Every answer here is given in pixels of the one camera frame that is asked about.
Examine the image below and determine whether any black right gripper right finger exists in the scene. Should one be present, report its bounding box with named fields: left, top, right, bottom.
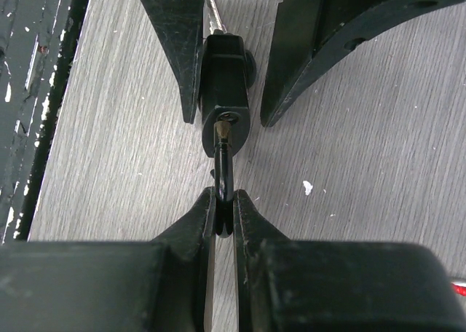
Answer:
left=233, top=190, right=465, bottom=331

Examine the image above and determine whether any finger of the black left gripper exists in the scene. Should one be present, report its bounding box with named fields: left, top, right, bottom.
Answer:
left=140, top=0, right=205, bottom=124
left=260, top=0, right=465, bottom=127

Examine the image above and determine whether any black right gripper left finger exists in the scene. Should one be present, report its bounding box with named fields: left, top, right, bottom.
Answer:
left=1, top=188, right=215, bottom=331

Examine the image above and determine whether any black padlock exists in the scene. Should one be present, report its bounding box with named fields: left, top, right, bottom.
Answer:
left=198, top=33, right=257, bottom=158

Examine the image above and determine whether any black-headed key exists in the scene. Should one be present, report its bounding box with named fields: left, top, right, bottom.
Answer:
left=214, top=121, right=234, bottom=238

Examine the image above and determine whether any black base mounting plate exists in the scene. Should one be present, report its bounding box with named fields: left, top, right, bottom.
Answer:
left=1, top=0, right=89, bottom=245

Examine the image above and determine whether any red cable seal lock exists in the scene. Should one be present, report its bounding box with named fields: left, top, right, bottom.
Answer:
left=451, top=280, right=466, bottom=297

